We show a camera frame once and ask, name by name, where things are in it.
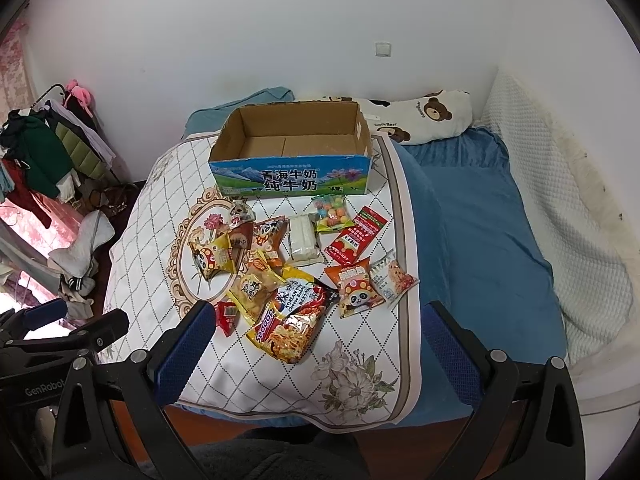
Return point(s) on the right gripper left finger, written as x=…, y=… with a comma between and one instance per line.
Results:
x=88, y=443

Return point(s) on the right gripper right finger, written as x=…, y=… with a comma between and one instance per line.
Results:
x=548, y=442

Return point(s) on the small red candy packet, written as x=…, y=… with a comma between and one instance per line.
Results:
x=226, y=316

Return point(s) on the yellow panda snack bag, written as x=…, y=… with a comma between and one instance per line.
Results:
x=213, y=256

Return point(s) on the Sedaap instant noodle packet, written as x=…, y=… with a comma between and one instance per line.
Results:
x=290, y=319

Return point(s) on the brown cake packet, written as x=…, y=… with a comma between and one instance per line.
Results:
x=240, y=239

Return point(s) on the orange panda snack bag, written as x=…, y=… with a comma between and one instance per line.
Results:
x=267, y=238
x=356, y=292

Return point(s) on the small green white packet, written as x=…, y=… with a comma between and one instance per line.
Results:
x=240, y=213

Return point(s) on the clear bear biscuit bag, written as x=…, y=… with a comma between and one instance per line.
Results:
x=390, y=280

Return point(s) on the white wafer packet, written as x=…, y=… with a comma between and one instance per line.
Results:
x=303, y=241

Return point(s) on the red white snack packet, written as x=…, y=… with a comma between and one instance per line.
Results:
x=352, y=241

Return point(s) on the colourful candy ball bag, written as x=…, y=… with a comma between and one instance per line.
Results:
x=332, y=214

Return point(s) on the yellow rice cracker bag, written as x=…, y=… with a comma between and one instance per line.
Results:
x=253, y=285

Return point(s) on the blue bed sheet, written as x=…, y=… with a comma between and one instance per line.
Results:
x=477, y=254

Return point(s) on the white knitted blanket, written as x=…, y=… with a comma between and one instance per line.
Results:
x=582, y=230

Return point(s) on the clothes rack with clothes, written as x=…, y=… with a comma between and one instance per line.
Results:
x=55, y=164

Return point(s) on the teal pillow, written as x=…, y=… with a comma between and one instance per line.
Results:
x=211, y=119

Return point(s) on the cardboard milk box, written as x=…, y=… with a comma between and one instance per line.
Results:
x=293, y=149

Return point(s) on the bear print pillow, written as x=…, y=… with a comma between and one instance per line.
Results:
x=439, y=115

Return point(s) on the white wall switch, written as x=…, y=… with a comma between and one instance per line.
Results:
x=383, y=49

